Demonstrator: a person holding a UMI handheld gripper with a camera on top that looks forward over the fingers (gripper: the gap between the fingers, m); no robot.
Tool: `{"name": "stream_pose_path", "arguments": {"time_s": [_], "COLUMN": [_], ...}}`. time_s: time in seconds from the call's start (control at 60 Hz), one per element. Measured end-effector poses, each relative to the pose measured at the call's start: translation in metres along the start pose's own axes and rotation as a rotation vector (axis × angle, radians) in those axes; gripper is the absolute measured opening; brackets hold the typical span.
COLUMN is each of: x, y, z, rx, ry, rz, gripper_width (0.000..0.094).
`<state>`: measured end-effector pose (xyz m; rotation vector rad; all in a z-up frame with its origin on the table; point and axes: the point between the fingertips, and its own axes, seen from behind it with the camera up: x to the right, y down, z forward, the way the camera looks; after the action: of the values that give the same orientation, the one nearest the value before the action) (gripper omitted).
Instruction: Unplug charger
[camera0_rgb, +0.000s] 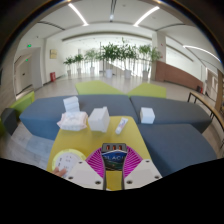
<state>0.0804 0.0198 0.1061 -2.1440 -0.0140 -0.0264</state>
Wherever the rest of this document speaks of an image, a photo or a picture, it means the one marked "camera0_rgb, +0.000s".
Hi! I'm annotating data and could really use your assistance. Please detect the wooden bench with black legs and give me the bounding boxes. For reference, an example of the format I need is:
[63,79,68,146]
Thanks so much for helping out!
[187,90,224,148]

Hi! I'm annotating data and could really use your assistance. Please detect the ceiling strip lights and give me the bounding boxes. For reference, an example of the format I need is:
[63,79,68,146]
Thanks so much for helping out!
[67,3,223,63]

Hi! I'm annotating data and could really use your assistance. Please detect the person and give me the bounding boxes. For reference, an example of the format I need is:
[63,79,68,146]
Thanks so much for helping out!
[52,167,69,179]

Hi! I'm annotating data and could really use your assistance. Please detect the soft white tissue pack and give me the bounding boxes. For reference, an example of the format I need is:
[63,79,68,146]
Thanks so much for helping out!
[56,111,89,132]

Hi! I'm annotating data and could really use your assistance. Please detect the dark grey cube ottoman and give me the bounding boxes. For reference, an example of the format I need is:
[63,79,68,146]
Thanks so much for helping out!
[0,107,19,136]

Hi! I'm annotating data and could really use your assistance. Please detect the small white tube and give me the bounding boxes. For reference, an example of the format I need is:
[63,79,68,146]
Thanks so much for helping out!
[115,117,130,136]

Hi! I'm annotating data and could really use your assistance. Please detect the long lime green ottoman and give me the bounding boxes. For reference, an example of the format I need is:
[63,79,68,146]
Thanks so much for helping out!
[0,90,36,136]

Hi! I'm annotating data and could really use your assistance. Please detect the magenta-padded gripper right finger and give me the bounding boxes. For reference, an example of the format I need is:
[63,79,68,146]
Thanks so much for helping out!
[123,147,164,191]

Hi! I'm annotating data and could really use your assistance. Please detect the row of potted green plants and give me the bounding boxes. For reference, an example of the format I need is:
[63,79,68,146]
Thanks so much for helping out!
[63,38,161,81]

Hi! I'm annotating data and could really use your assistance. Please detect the white upright box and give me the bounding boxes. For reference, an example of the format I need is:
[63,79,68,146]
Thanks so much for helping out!
[87,106,111,134]

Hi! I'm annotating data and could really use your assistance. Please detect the white cube box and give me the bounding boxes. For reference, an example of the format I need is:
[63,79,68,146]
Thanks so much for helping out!
[139,106,157,125]

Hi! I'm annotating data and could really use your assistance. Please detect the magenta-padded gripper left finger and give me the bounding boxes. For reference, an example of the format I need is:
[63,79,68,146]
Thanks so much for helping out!
[65,147,108,191]

